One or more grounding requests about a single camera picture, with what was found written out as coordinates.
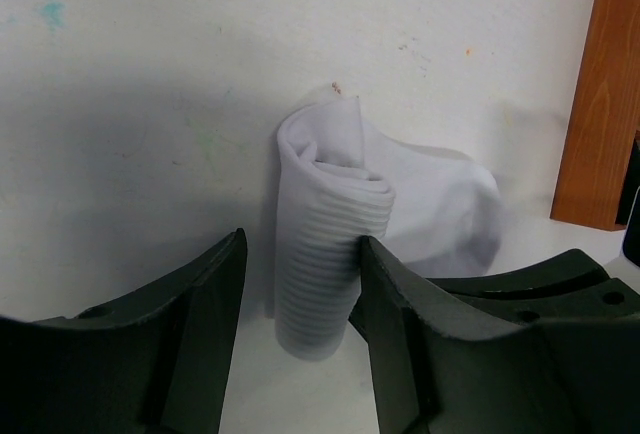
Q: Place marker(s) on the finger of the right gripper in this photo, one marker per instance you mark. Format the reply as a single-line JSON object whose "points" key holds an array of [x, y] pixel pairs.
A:
{"points": [[567, 287]]}

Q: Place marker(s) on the orange compartment tray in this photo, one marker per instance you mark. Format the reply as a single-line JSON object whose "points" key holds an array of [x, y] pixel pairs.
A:
{"points": [[604, 120]]}

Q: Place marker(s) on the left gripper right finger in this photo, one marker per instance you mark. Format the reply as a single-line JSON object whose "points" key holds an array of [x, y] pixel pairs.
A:
{"points": [[544, 377]]}

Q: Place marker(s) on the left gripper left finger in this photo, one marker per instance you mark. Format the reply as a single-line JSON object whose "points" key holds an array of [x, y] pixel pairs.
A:
{"points": [[156, 360]]}

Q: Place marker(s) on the white sock black stripes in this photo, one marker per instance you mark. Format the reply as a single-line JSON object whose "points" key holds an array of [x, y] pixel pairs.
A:
{"points": [[341, 179]]}

